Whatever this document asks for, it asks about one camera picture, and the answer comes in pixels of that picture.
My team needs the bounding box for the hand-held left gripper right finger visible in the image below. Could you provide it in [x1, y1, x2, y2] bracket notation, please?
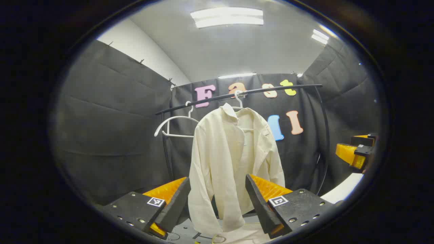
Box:
[245, 174, 336, 239]

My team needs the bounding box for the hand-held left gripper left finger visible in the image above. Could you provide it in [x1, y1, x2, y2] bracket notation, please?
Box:
[102, 176, 191, 239]

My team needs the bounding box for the cream white shirt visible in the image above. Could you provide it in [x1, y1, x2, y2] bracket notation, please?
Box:
[188, 103, 286, 238]

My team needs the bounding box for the black metal clothes rack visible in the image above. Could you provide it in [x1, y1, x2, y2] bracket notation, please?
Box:
[155, 84, 330, 239]

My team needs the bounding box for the white plastic clothes hanger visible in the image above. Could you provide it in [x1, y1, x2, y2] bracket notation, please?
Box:
[154, 101, 200, 138]
[232, 90, 255, 133]

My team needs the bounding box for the black backdrop cloth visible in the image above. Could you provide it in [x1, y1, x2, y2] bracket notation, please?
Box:
[56, 40, 382, 207]

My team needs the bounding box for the rectangular ceiling light panel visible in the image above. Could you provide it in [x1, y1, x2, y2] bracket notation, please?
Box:
[311, 29, 329, 44]
[191, 7, 264, 28]

